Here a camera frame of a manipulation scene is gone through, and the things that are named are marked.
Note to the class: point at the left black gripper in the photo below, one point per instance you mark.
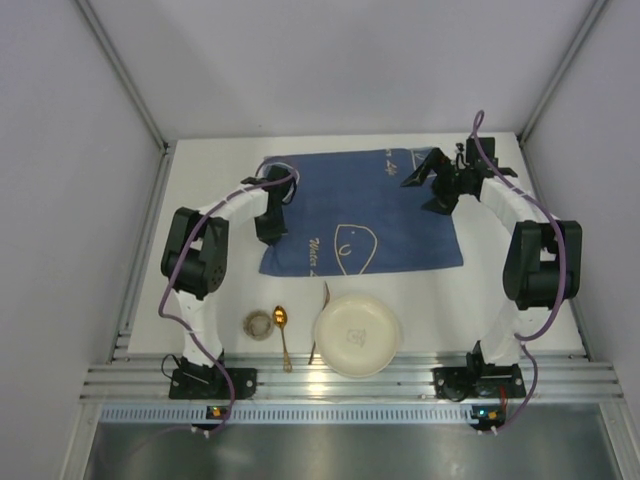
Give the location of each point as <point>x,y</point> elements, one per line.
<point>270,230</point>

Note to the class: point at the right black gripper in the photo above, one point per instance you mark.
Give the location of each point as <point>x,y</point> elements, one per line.
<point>442,180</point>

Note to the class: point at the gold metal spoon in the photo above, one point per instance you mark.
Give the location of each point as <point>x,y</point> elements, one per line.
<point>280,319</point>

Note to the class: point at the blue fish placemat cloth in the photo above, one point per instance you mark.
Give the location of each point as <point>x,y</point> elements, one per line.
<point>351,215</point>

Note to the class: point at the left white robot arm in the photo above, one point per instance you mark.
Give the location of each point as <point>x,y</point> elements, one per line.
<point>195,256</point>

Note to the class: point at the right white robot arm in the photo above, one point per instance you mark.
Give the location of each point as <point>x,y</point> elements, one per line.
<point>543,262</point>

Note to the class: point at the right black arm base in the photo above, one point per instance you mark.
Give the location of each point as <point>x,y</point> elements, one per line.
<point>478,379</point>

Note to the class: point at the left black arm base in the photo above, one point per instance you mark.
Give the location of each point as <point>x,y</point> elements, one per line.
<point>189,381</point>

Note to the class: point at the brown fork under plate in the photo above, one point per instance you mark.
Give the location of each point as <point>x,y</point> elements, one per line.
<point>326,300</point>

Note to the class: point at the cream ceramic plate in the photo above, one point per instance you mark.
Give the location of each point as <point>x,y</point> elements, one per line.
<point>357,335</point>

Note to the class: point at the slotted cable duct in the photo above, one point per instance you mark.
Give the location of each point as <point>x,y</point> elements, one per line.
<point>305,414</point>

